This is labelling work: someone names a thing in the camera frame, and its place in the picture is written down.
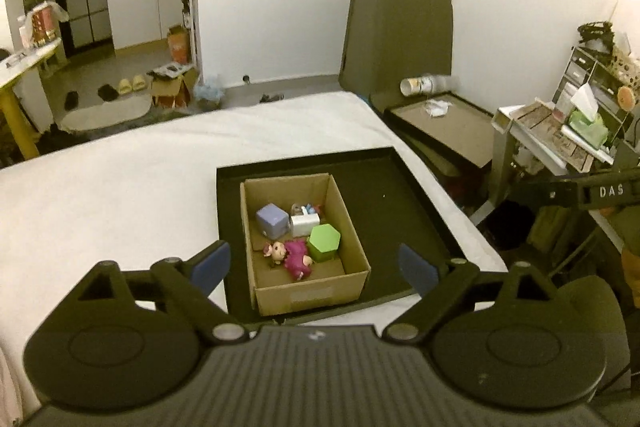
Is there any blue plastic bag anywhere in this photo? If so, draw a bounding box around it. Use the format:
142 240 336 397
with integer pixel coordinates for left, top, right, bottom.
192 74 226 110

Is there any black side table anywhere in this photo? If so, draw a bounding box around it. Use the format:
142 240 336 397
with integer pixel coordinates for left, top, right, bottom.
382 91 496 180

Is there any green tissue box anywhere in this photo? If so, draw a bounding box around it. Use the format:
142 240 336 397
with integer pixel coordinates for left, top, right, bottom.
567 84 611 148

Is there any pink dinosaur figurine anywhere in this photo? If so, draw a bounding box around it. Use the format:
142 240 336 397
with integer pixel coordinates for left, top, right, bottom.
282 239 316 282

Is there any green hexagonal box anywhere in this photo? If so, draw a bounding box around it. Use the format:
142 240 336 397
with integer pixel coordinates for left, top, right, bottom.
306 223 342 263

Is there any printed paper cup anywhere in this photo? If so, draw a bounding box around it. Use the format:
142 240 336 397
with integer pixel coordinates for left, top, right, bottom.
400 74 458 98

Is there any dark leaning panel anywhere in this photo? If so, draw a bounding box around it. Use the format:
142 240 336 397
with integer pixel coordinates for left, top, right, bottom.
339 0 455 95

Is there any round table with yellow leg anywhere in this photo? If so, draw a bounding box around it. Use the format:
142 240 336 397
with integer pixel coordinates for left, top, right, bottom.
0 38 63 160

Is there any dark woven basket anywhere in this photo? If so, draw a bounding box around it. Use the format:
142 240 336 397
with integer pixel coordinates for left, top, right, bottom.
577 21 616 52

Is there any black tray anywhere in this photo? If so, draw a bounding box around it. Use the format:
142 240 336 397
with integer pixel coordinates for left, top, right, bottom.
216 147 468 325

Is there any white desk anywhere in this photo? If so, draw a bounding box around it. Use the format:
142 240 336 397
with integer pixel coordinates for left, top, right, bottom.
492 104 621 228

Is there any patterned desk mat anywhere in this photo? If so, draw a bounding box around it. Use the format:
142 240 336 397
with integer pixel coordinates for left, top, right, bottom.
510 102 613 172

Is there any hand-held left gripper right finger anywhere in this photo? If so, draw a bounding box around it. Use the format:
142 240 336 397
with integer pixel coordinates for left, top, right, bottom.
382 244 563 347

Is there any cardboard box with open flaps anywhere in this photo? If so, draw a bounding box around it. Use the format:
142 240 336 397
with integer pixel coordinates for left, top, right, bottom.
147 62 198 108

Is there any orange box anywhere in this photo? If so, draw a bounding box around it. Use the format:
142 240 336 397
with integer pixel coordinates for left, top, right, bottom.
166 24 191 65

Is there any desk drawer organiser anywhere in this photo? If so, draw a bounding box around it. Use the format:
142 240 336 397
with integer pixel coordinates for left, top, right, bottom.
552 44 640 142

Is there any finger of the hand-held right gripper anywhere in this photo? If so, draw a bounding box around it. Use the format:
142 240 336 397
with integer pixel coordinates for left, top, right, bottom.
512 177 583 210

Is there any white kitchen cabinet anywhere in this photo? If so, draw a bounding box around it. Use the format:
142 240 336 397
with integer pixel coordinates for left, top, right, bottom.
105 0 196 50

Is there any white charger plug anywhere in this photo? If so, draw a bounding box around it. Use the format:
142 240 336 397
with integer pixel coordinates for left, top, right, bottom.
290 213 321 238

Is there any red canister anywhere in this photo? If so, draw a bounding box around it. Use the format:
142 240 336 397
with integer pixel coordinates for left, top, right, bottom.
19 2 68 48

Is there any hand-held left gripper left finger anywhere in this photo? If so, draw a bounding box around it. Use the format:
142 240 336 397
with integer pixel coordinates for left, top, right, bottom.
65 241 251 349

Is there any purple cube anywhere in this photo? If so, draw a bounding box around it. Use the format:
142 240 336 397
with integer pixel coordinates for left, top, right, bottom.
256 203 291 239

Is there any white floor rug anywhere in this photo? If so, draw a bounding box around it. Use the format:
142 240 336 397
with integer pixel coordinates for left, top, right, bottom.
60 96 152 132

